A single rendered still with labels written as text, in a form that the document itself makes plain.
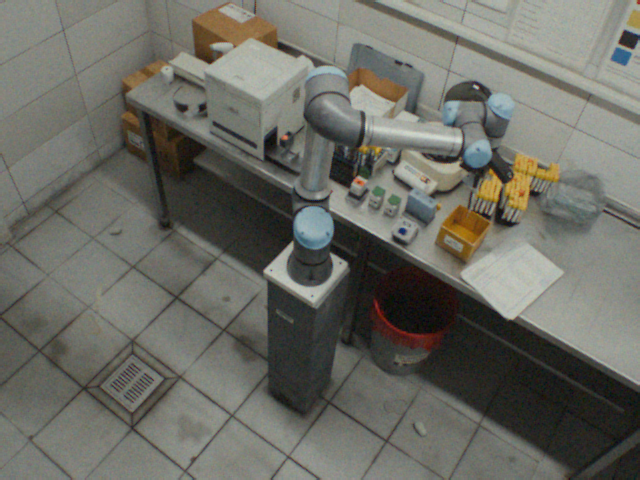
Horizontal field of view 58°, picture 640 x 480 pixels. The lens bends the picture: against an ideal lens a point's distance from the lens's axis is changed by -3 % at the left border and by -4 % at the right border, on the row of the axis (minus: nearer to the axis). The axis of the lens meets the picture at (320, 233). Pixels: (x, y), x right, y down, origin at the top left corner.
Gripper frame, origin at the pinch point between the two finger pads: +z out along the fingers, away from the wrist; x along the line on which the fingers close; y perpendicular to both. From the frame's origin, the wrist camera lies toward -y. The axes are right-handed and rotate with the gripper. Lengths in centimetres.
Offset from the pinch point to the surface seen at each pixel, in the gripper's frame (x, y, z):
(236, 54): 4, 101, -4
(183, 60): -4, 143, 22
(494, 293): 12.3, -21.1, 24.1
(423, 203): 1.9, 15.4, 16.0
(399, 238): 16.0, 14.9, 21.8
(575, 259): -21.5, -37.0, 25.6
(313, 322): 54, 21, 35
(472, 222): -6.0, -1.1, 20.1
